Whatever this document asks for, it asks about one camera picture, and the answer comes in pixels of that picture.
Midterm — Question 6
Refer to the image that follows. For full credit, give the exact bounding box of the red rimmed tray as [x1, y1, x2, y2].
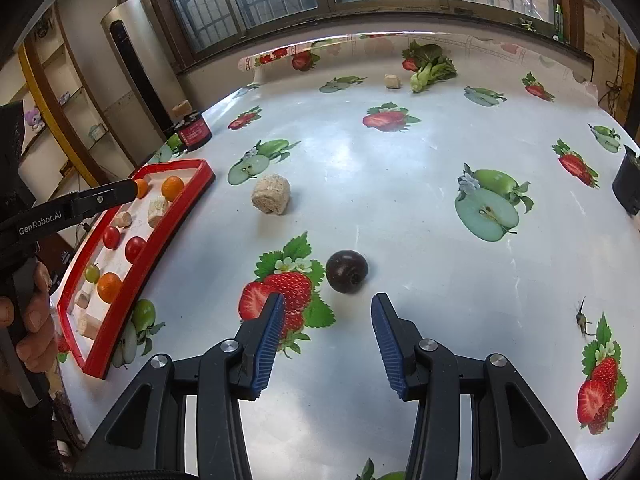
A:
[56, 158, 216, 380]

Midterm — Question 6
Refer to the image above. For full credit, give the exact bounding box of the black canister red label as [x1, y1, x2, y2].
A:
[175, 112, 213, 151]

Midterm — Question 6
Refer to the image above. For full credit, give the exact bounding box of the fruit print tablecloth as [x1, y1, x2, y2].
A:
[55, 32, 640, 480]

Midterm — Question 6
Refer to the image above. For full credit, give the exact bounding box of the person's left hand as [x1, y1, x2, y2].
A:
[17, 261, 55, 374]

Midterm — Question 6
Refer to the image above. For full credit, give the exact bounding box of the yellow wall shelf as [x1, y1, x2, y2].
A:
[17, 0, 136, 191]

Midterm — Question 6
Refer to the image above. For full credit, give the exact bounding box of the tall floor air conditioner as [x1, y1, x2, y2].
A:
[100, 0, 188, 131]

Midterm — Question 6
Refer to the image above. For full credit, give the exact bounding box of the dark purple plum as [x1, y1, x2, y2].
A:
[325, 249, 371, 295]

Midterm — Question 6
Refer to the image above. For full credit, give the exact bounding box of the black pot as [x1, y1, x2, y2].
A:
[611, 145, 640, 217]

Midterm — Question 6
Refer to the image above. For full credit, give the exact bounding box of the toy bok choy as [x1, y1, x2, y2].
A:
[402, 42, 458, 93]

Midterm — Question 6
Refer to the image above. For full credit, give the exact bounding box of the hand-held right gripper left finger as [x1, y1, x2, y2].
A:
[72, 291, 287, 480]

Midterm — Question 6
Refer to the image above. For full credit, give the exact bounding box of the small green stem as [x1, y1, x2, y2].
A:
[574, 296, 596, 337]

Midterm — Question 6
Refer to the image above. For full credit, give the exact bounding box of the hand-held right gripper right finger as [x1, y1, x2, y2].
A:
[371, 292, 588, 480]

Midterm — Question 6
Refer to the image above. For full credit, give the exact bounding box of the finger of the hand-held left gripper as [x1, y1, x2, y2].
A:
[70, 178, 140, 221]

